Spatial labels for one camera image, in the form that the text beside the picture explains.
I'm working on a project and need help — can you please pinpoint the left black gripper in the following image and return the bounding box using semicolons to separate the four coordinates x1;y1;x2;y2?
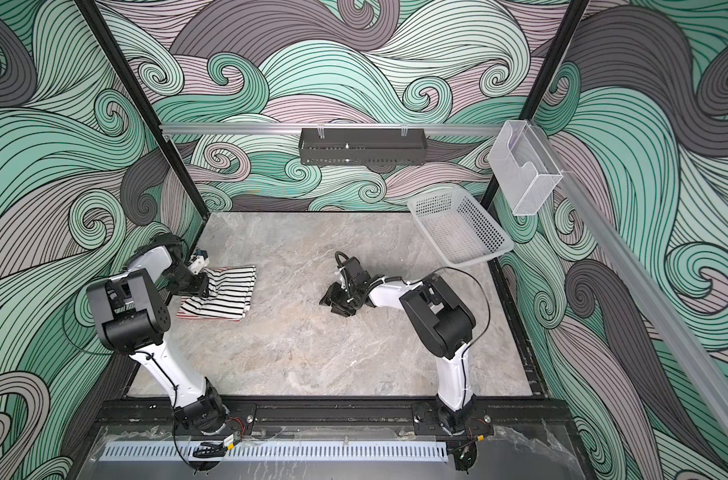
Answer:
163;265;207;298

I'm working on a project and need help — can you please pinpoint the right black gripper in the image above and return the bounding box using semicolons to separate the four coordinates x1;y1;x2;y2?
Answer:
315;281;358;317

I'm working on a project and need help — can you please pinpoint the black white striped tank top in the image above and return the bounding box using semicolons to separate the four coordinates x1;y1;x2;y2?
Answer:
177;265;257;322

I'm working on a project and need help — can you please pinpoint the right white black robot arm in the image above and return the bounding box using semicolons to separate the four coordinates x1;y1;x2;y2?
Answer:
319;251;477;430

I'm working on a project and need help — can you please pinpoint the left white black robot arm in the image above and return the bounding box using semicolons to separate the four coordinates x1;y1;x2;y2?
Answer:
86;233;227;435

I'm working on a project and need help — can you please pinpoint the white plastic laundry basket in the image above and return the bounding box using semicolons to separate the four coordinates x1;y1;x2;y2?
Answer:
407;186;514;268

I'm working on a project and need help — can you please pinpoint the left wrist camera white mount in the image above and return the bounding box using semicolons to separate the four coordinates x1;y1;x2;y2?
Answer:
188;250;209;275

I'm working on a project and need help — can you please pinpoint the black wall mounted tray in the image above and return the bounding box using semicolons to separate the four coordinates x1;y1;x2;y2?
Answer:
298;129;428;166

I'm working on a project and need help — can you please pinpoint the aluminium wall rail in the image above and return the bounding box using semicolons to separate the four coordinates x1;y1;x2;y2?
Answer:
160;122;502;137

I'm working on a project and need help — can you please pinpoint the white slotted cable duct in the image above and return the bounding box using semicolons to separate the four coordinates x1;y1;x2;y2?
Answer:
98;440;449;463

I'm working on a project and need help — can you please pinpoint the clear plastic wall bin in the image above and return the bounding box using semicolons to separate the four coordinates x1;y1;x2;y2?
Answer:
487;120;563;217

